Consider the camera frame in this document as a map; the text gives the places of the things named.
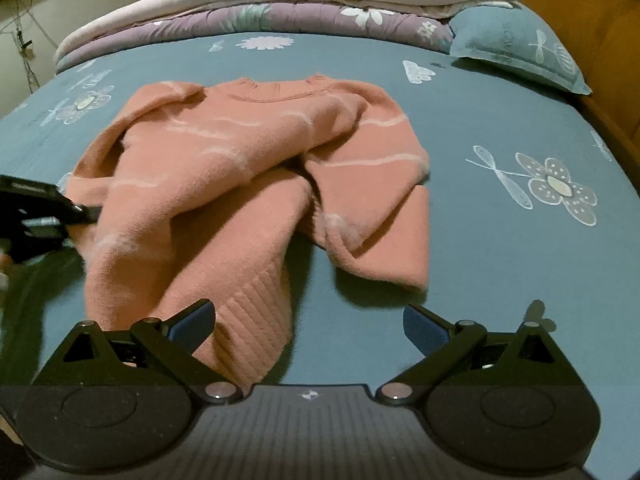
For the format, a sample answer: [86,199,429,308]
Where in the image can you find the blue floral bed sheet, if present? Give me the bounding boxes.
[0,30,640,480]

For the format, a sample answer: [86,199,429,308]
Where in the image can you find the purple floral quilt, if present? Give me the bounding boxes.
[55,2,456,73]

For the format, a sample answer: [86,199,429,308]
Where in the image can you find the black cables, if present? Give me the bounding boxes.
[0,0,56,92]

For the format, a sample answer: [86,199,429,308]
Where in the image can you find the blue floral pillow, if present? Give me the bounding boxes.
[447,2,593,96]

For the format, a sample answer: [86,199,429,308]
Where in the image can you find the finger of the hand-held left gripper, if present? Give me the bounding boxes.
[62,203,102,225]

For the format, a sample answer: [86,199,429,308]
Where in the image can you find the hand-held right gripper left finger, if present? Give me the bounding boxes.
[47,299,244,406]

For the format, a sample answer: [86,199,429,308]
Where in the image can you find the wooden headboard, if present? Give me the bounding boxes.
[510,0,640,181]

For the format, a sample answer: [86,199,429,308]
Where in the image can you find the pink striped sweater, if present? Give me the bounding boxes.
[64,74,432,395]

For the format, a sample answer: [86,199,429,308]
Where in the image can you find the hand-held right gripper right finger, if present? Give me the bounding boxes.
[376,303,581,407]

